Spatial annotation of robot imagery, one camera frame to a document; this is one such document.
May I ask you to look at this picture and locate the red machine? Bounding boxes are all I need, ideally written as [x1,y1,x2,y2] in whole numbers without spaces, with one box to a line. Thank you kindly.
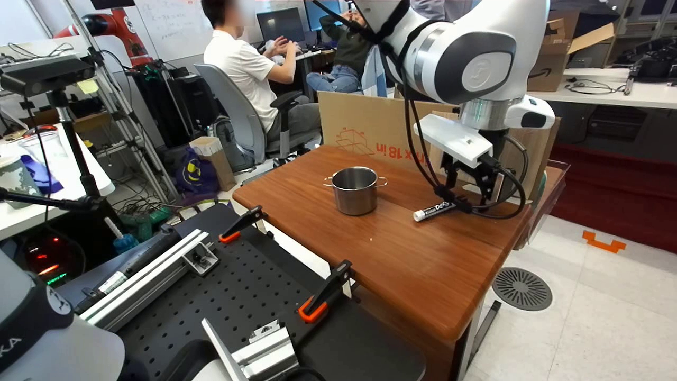
[82,4,153,61]

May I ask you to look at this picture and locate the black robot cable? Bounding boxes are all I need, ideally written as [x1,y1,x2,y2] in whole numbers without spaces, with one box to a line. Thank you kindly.
[402,92,530,223]

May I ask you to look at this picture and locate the black orange bar clamp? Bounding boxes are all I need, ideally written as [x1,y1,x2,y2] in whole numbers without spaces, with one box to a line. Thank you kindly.
[215,206,268,248]
[294,259,355,326]

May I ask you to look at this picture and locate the long aluminium extrusion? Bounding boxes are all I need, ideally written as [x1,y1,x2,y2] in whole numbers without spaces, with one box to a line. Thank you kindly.
[77,227,223,335]

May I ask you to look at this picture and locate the blue cloth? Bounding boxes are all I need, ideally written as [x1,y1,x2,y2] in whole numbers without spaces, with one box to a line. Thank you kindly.
[19,152,65,197]

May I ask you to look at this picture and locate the round metal floor drain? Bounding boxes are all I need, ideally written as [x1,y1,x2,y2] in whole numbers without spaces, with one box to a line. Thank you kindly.
[492,265,556,314]

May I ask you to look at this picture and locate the black box with red lights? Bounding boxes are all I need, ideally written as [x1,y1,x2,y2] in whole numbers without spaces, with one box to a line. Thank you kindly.
[12,224,93,287]

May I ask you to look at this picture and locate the grey metal table leg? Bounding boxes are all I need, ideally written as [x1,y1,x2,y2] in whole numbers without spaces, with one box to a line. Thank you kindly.
[468,298,503,362]

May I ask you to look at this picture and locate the open cardboard box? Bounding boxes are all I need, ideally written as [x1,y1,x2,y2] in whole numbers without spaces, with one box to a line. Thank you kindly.
[527,17,618,94]

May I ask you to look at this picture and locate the person in white shirt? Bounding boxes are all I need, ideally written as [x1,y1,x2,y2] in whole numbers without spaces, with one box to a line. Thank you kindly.
[200,0,323,136]

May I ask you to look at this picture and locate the dark laptop screen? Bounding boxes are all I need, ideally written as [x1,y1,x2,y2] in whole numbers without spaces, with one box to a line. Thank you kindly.
[254,6,309,45]

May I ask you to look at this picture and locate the black computer tower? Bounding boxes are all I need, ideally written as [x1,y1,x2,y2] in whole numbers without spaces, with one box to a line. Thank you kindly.
[131,61,220,147]

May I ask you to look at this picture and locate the person in blue jeans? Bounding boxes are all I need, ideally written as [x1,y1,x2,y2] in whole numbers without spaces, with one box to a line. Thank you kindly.
[304,0,376,97]

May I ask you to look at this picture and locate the black Expo marker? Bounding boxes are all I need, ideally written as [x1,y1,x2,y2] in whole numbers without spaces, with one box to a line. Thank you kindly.
[410,199,460,224]

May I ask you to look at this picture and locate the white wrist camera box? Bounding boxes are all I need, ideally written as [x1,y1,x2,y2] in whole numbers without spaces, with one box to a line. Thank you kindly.
[415,113,496,170]

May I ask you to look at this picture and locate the black tripod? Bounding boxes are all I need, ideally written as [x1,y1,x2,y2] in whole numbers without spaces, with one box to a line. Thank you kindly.
[0,92,115,214]

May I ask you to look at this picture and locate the short aluminium bracket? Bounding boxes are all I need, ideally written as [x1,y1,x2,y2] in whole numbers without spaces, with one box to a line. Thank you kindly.
[200,315,303,381]

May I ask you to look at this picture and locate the silver light stand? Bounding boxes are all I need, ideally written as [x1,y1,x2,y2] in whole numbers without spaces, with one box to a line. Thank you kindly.
[62,0,183,208]

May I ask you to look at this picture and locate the whiteboard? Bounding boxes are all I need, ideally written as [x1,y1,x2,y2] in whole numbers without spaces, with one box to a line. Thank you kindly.
[133,0,213,61]

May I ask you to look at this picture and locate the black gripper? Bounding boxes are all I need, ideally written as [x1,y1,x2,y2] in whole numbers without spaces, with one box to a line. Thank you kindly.
[441,151,506,215]

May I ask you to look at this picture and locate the white side table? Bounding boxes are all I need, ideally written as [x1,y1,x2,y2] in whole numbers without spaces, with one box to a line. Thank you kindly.
[0,122,119,241]

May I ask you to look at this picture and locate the purple bag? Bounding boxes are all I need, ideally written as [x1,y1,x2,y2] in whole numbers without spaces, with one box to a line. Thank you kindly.
[167,144,223,204]

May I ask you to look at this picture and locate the white desk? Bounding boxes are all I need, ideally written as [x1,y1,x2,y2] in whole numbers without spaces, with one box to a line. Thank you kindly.
[527,66,677,113]

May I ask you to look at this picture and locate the small cardboard box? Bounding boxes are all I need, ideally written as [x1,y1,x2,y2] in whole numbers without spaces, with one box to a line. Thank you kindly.
[189,133,240,191]

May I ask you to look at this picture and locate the black perforated breadboard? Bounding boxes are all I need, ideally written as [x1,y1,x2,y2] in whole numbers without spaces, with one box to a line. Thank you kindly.
[115,204,426,381]

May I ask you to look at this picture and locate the wooden side crate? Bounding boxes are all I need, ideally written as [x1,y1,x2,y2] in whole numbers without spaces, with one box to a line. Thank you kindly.
[514,159,571,250]

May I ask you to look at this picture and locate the grey office chair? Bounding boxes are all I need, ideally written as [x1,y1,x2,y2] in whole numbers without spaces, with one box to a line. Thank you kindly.
[193,61,319,168]

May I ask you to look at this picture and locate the small steel pot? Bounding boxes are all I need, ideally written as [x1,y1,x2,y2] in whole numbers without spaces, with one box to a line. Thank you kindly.
[323,162,390,217]

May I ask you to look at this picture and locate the black and grey cap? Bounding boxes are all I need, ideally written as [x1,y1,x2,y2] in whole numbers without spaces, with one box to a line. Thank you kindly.
[0,250,127,381]

